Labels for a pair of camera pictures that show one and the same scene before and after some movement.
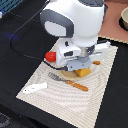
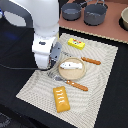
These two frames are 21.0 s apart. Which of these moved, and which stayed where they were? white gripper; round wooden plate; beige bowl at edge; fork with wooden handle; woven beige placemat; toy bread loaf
Moved: white gripper; toy bread loaf
Stayed: round wooden plate; beige bowl at edge; fork with wooden handle; woven beige placemat
